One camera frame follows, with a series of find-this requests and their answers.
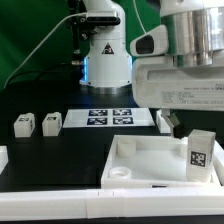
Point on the white left fence bar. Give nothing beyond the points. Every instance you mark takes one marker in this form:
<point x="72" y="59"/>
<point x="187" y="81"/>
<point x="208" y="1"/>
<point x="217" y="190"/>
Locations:
<point x="3" y="158"/>

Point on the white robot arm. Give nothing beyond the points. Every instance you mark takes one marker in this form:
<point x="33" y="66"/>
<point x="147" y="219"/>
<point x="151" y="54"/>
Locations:
<point x="177" y="65"/>

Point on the white marker sheet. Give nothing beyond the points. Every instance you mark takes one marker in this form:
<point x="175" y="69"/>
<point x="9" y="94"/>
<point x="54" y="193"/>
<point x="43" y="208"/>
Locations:
<point x="112" y="117"/>

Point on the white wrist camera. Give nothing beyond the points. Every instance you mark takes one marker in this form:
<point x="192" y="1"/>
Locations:
<point x="153" y="43"/>

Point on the white right fence bar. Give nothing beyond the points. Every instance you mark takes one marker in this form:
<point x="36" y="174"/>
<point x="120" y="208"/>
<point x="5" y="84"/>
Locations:
<point x="218" y="162"/>

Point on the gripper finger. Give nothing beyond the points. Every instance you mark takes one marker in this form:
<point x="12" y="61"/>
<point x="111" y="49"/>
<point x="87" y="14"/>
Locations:
<point x="177" y="128"/>

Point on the white front fence bar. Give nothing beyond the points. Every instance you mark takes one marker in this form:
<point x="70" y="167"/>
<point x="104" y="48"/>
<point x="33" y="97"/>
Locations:
<point x="108" y="203"/>

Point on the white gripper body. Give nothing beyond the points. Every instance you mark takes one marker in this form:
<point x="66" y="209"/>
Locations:
<point x="158" y="84"/>

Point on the white square tabletop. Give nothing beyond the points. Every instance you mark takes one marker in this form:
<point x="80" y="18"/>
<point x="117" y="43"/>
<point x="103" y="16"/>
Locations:
<point x="149" y="162"/>

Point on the white fence bar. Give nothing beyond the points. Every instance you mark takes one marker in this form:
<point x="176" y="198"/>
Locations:
<point x="218" y="162"/>
<point x="3" y="158"/>
<point x="108" y="203"/>

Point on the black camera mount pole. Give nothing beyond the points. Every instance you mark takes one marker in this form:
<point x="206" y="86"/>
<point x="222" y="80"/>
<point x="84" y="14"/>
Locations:
<point x="76" y="9"/>

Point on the grey base camera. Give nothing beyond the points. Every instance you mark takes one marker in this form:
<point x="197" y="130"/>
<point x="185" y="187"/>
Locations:
<point x="103" y="18"/>

